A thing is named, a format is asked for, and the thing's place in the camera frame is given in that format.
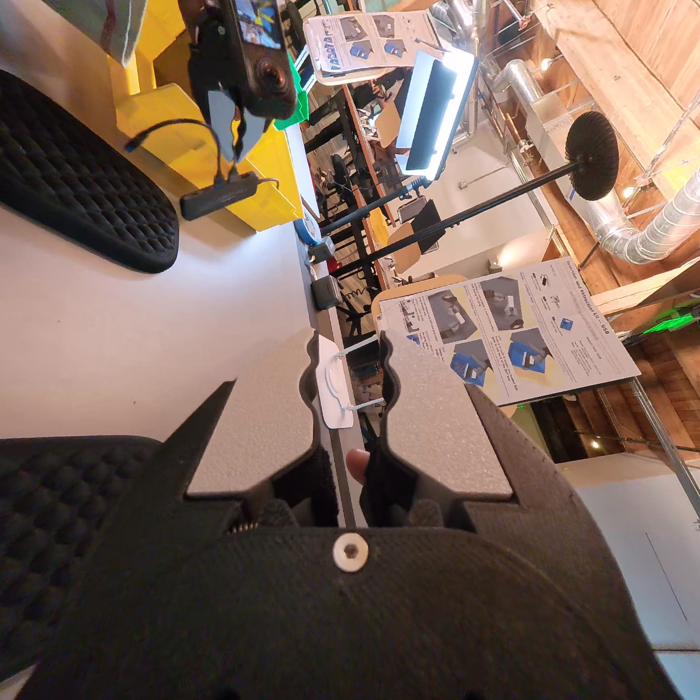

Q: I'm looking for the black office chair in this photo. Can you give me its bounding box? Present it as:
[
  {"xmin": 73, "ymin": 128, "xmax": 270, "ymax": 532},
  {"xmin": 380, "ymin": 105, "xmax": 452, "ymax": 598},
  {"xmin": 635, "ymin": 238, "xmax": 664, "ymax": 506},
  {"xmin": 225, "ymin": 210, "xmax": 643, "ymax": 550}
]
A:
[{"xmin": 328, "ymin": 155, "xmax": 353, "ymax": 217}]

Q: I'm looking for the studio light panel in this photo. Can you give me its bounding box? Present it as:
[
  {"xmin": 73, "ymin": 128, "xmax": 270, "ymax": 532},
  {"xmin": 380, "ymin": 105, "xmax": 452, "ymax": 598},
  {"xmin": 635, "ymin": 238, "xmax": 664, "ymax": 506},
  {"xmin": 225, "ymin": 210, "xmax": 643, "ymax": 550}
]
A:
[{"xmin": 393, "ymin": 48, "xmax": 481, "ymax": 182}]

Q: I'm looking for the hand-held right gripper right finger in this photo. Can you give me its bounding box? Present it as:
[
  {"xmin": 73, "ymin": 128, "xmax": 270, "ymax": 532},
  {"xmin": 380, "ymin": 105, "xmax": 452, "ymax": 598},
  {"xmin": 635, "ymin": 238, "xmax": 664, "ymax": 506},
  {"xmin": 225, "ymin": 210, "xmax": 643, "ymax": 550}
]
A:
[{"xmin": 377, "ymin": 330, "xmax": 519, "ymax": 503}]

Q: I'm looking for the black usb hub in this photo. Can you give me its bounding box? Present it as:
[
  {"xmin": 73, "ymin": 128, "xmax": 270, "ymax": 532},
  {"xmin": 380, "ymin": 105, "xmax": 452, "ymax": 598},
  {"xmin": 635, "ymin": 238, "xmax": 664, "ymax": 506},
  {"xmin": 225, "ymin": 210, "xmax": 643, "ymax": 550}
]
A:
[{"xmin": 179, "ymin": 171, "xmax": 261, "ymax": 222}]

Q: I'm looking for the green lit sign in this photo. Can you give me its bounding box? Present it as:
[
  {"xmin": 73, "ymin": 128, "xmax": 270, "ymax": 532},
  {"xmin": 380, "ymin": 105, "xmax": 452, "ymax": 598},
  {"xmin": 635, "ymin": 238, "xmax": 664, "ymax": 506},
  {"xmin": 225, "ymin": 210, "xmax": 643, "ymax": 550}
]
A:
[{"xmin": 641, "ymin": 307, "xmax": 700, "ymax": 335}]

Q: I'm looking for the instruction poster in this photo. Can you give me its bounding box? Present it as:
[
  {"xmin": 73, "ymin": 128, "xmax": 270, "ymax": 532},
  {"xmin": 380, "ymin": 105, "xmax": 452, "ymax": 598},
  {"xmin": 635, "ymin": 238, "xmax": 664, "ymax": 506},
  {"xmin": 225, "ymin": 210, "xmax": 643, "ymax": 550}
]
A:
[
  {"xmin": 377, "ymin": 256, "xmax": 642, "ymax": 407},
  {"xmin": 302, "ymin": 10, "xmax": 445, "ymax": 84}
]

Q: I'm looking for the black monitor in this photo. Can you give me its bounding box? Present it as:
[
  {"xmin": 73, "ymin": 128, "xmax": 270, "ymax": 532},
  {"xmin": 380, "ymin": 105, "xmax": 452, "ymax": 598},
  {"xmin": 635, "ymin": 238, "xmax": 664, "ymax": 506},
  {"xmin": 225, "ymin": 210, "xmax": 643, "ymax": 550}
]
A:
[{"xmin": 409, "ymin": 198, "xmax": 446, "ymax": 255}]

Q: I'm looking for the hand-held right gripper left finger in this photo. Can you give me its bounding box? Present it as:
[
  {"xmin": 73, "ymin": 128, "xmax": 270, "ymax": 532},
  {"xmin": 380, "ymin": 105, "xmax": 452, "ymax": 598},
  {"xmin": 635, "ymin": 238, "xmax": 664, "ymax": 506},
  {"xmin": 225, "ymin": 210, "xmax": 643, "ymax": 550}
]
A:
[{"xmin": 185, "ymin": 328, "xmax": 323, "ymax": 499}]

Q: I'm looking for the green plastic bin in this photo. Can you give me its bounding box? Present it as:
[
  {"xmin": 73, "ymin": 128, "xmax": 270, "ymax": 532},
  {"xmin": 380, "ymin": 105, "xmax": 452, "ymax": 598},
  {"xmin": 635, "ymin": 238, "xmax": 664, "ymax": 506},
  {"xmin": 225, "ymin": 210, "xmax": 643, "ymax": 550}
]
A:
[{"xmin": 272, "ymin": 57, "xmax": 311, "ymax": 132}]

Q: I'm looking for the silver flexible air duct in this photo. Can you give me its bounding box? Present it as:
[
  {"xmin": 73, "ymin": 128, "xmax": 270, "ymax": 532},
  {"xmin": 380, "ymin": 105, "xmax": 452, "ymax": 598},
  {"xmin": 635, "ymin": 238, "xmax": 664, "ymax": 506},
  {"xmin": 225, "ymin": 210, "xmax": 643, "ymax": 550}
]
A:
[{"xmin": 593, "ymin": 167, "xmax": 700, "ymax": 266}]

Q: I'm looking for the black textured mat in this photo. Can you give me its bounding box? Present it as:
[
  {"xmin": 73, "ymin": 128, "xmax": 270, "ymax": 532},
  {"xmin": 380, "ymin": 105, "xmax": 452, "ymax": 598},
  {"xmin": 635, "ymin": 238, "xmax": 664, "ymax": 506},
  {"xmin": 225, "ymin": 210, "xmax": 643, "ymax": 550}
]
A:
[
  {"xmin": 0, "ymin": 69, "xmax": 181, "ymax": 275},
  {"xmin": 0, "ymin": 436, "xmax": 165, "ymax": 676}
]

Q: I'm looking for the black light stand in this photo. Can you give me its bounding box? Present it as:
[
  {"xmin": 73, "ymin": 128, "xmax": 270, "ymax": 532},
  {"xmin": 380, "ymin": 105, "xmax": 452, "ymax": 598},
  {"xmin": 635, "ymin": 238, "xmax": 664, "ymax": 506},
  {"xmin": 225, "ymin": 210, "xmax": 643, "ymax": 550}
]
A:
[{"xmin": 320, "ymin": 178, "xmax": 433, "ymax": 230}]

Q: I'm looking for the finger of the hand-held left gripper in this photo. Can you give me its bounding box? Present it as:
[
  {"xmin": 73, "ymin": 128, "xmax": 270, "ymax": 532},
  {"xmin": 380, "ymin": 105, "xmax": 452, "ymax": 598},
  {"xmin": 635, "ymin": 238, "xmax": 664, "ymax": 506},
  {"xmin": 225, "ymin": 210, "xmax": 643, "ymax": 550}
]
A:
[
  {"xmin": 207, "ymin": 89, "xmax": 242, "ymax": 162},
  {"xmin": 240, "ymin": 115, "xmax": 272, "ymax": 163}
]

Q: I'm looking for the wooden-edged office table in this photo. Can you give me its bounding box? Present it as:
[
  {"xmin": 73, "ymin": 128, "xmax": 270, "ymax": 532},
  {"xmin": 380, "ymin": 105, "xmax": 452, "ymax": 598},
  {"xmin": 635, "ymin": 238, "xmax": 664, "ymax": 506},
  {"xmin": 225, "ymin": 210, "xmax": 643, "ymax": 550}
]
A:
[{"xmin": 306, "ymin": 82, "xmax": 394, "ymax": 288}]

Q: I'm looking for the yellow plastic bin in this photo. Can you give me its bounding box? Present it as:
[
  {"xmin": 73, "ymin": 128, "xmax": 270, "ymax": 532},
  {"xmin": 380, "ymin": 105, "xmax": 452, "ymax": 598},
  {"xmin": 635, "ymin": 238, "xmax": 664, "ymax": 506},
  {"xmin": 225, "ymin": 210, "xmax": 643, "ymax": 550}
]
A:
[{"xmin": 106, "ymin": 0, "xmax": 305, "ymax": 235}]

